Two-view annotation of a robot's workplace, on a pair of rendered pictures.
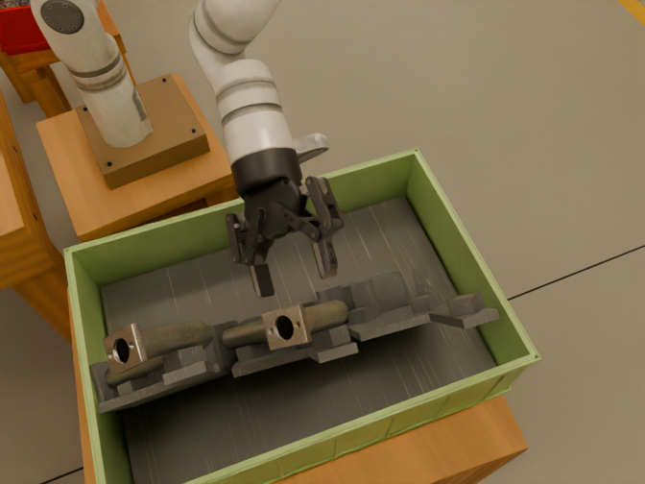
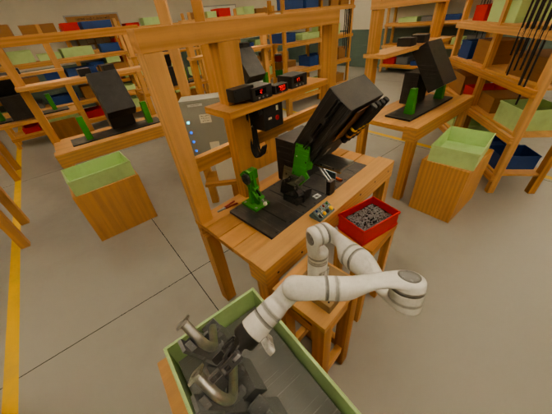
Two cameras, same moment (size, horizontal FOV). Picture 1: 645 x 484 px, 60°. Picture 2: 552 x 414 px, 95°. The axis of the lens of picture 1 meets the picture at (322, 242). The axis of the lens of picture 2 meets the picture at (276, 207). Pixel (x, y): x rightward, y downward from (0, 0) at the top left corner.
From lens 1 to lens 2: 0.56 m
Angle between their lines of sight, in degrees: 52
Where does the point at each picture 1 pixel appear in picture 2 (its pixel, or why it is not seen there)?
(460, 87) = not seen: outside the picture
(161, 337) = (190, 331)
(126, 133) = not seen: hidden behind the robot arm
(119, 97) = (314, 269)
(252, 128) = (250, 319)
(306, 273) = (286, 387)
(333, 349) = (195, 401)
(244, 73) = (269, 305)
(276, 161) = (242, 335)
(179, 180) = (310, 309)
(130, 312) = not seen: hidden behind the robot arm
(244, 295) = (266, 361)
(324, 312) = (209, 389)
